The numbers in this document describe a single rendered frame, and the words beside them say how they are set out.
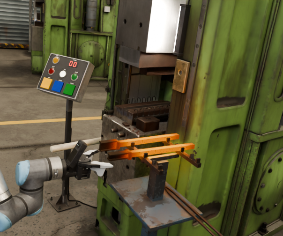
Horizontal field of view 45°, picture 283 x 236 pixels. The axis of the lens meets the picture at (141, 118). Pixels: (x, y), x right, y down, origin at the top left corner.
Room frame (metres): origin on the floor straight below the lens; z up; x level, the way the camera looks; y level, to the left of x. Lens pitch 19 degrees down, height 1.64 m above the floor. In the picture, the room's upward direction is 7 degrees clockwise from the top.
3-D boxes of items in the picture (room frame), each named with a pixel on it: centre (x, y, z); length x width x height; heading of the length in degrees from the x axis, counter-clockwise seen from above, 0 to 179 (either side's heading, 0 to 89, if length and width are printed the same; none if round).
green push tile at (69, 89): (2.21, 0.51, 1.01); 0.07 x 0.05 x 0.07; 66
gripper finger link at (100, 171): (1.24, 0.14, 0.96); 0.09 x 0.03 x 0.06; 86
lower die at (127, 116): (2.13, -0.04, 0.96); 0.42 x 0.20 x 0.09; 130
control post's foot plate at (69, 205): (2.36, 0.54, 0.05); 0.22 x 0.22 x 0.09; 40
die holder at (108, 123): (2.09, -0.08, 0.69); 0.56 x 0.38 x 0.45; 130
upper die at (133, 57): (2.13, -0.04, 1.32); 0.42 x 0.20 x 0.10; 130
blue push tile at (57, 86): (2.25, 0.60, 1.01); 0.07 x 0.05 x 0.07; 66
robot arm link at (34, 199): (1.14, 0.40, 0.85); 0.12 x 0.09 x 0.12; 158
